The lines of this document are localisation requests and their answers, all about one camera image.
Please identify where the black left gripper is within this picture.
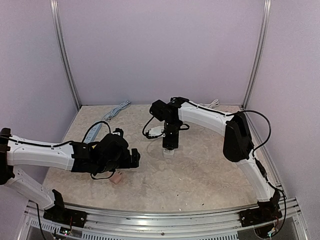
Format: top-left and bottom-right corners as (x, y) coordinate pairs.
(96, 148), (141, 174)

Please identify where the white power strip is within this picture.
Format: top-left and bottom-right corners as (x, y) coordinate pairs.
(163, 149), (175, 159)

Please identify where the pink usb charger plug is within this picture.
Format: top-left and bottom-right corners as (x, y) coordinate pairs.
(109, 171), (123, 185)

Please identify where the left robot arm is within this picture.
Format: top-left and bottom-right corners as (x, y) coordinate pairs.
(0, 128), (141, 223)

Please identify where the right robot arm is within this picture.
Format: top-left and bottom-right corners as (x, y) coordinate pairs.
(142, 97), (284, 227)

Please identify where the blue power strip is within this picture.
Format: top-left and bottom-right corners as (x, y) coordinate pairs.
(82, 121), (103, 144)

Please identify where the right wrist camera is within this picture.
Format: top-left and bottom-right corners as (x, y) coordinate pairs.
(145, 126), (165, 139)

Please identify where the orange strip white cable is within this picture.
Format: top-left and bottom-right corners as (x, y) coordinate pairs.
(199, 98), (220, 108)

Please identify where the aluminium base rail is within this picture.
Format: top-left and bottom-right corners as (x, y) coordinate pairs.
(16, 198), (311, 240)

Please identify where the right aluminium frame post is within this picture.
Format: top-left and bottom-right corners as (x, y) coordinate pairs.
(241, 0), (272, 109)

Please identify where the aluminium frame post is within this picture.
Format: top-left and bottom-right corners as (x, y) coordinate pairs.
(49, 0), (82, 111)
(241, 0), (272, 109)

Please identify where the left aluminium frame post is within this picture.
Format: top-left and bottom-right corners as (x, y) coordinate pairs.
(49, 0), (82, 111)

